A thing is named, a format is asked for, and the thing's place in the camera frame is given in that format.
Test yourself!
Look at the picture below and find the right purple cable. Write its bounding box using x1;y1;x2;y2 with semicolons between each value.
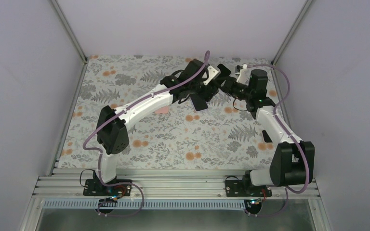
245;64;310;218

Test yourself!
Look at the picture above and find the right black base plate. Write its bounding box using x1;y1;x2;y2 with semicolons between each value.
225;178;272;197

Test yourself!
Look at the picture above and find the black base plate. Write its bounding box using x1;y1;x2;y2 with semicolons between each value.
225;178;272;197
83;179;132;197

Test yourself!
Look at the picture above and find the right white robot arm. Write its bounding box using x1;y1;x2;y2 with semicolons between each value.
216;66;315;196

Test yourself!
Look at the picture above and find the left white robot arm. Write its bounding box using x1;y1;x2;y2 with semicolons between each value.
95;59;221;195

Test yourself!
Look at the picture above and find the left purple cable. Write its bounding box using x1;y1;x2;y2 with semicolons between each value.
82;50;211;218

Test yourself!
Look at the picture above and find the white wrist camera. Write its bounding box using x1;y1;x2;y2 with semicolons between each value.
235;64;249;84
201;65;221;86

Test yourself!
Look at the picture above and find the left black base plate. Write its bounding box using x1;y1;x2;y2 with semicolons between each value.
83;179;132;197

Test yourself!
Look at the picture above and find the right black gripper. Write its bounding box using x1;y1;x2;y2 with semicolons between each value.
213;76;252;101

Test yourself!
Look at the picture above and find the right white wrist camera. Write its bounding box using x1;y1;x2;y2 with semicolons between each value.
235;64;249;84

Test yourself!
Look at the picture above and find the purple cable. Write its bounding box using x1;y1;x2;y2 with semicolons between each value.
245;64;310;218
82;50;211;218

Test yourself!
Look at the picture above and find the black phone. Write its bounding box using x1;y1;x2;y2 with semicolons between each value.
190;94;208;112
262;130;273;143

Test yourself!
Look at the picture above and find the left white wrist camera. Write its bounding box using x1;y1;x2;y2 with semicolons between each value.
201;65;221;86

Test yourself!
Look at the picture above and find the grey slotted cable duct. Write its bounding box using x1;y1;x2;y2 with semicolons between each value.
42;198;245;210

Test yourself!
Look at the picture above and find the aluminium rail frame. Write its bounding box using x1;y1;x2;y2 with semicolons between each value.
21;168;330;231

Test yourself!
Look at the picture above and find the floral table mat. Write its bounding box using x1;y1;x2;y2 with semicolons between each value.
58;55;276;170

